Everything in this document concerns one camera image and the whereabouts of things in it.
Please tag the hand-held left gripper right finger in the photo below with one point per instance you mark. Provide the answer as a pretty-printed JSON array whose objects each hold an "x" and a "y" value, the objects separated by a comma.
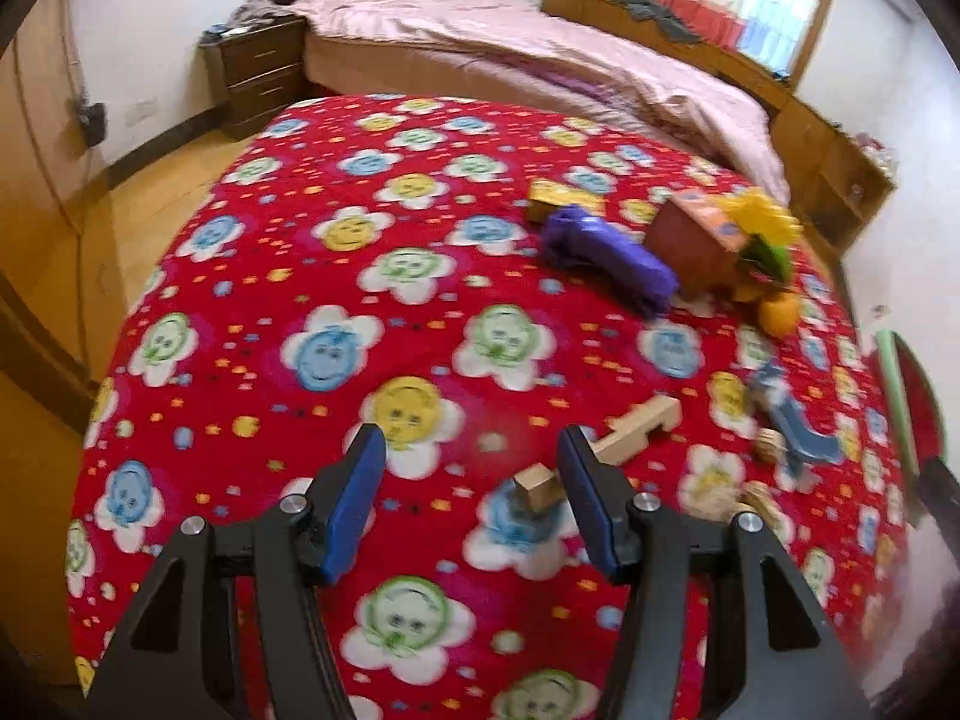
[{"x": 592, "y": 510}]

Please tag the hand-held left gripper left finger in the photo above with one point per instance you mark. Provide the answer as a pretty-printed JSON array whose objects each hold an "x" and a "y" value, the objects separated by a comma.
[{"x": 352, "y": 510}]

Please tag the small wooden cube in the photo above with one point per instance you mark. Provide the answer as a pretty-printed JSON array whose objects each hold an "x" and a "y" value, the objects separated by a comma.
[{"x": 536, "y": 487}]

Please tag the yellow printed cardboard box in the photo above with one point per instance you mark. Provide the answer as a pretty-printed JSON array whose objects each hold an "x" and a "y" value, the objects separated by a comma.
[{"x": 559, "y": 199}]

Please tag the wooden cross shaped block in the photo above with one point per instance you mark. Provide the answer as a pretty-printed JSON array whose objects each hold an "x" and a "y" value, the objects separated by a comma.
[{"x": 637, "y": 431}]

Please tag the blue cat slide toy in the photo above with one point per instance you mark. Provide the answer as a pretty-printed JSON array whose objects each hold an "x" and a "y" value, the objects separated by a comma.
[{"x": 806, "y": 439}]

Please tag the peanut in shell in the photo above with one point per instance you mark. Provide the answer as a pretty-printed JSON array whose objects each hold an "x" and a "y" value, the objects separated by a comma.
[
  {"x": 769, "y": 444},
  {"x": 756, "y": 502}
]

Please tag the red smiley flower blanket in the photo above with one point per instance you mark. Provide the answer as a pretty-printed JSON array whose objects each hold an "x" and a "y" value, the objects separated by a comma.
[{"x": 300, "y": 255}]

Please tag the orange toy fruit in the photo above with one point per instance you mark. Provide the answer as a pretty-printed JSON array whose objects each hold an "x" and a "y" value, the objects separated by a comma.
[{"x": 780, "y": 313}]

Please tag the brown house shaped box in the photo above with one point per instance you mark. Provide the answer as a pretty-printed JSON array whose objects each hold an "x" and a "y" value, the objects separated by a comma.
[{"x": 686, "y": 247}]

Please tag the yellow green toy flower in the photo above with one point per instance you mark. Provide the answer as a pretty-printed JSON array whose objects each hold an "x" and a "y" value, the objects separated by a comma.
[{"x": 765, "y": 221}]

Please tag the wooden open shelf unit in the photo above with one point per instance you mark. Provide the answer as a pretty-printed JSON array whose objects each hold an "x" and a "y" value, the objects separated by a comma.
[{"x": 840, "y": 187}]

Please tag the white pink bottles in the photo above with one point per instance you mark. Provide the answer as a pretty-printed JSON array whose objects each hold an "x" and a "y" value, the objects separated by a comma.
[{"x": 876, "y": 151}]

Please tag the dark wooden nightstand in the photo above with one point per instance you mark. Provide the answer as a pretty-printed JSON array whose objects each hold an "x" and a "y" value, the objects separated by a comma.
[{"x": 259, "y": 75}]

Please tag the black plug charger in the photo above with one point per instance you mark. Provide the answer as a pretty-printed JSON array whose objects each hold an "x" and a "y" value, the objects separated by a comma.
[{"x": 90, "y": 122}]

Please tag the small black device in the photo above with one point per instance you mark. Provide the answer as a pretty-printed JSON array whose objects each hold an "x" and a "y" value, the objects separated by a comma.
[{"x": 781, "y": 75}]

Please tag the pink quilt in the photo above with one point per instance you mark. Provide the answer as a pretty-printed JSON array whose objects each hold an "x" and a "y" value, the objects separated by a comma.
[{"x": 487, "y": 37}]

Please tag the long wooden cabinet desk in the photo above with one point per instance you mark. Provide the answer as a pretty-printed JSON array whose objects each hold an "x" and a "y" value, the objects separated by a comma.
[{"x": 585, "y": 11}]

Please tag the dark grey clothing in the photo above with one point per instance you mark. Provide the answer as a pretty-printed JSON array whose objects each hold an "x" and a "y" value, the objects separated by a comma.
[{"x": 660, "y": 15}]

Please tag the pink crumpled cloth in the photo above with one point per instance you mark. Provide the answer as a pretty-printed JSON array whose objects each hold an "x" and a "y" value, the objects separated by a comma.
[{"x": 255, "y": 15}]

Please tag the white wall socket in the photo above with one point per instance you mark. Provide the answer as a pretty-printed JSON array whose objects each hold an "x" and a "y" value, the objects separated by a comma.
[{"x": 140, "y": 114}]

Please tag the wooden frame window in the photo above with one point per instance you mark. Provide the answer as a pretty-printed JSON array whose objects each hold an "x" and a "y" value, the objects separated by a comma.
[{"x": 787, "y": 7}]

